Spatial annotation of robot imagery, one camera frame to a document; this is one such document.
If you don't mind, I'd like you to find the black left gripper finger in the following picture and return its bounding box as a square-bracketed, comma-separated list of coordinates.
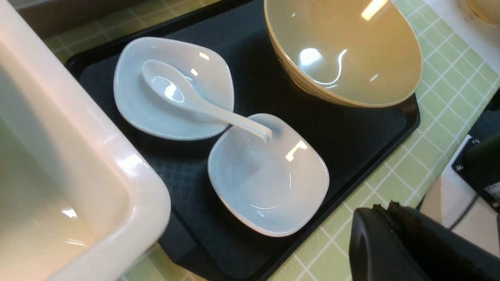
[349, 201, 500, 281]

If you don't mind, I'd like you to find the white square dish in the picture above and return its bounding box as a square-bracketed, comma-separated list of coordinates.
[207, 113, 330, 238]
[114, 37, 235, 141]

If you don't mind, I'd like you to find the beige noodle bowl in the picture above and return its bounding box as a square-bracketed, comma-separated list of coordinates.
[264, 0, 423, 107]

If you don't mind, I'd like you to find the white ceramic soup spoon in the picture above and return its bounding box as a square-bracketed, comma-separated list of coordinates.
[142, 59, 273, 143]

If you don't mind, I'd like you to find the black serving tray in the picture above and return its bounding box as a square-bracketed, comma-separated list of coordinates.
[66, 0, 421, 281]

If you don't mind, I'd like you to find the large white plastic tub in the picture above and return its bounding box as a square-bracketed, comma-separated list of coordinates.
[1, 0, 170, 281]

